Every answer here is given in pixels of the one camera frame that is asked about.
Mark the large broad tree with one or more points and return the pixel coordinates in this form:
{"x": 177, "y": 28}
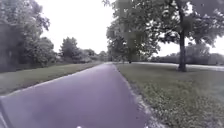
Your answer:
{"x": 133, "y": 46}

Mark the narrow grass strip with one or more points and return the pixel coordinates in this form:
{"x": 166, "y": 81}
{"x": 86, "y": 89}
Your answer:
{"x": 30, "y": 77}

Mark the wide grass field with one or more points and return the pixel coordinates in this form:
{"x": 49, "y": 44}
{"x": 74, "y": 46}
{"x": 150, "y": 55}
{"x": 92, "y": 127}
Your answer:
{"x": 180, "y": 96}

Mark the row of trees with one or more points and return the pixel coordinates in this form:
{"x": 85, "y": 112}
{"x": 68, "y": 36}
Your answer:
{"x": 20, "y": 43}

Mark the large tree, tall trunk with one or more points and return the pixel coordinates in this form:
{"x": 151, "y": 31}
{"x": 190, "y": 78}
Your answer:
{"x": 182, "y": 55}

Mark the pale grey road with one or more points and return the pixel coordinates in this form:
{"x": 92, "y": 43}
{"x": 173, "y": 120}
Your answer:
{"x": 206, "y": 67}

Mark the distant tree line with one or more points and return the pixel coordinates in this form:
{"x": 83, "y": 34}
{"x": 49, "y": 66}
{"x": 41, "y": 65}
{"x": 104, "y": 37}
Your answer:
{"x": 200, "y": 55}

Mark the purple-grey asphalt path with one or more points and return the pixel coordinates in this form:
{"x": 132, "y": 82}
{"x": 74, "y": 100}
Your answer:
{"x": 86, "y": 100}

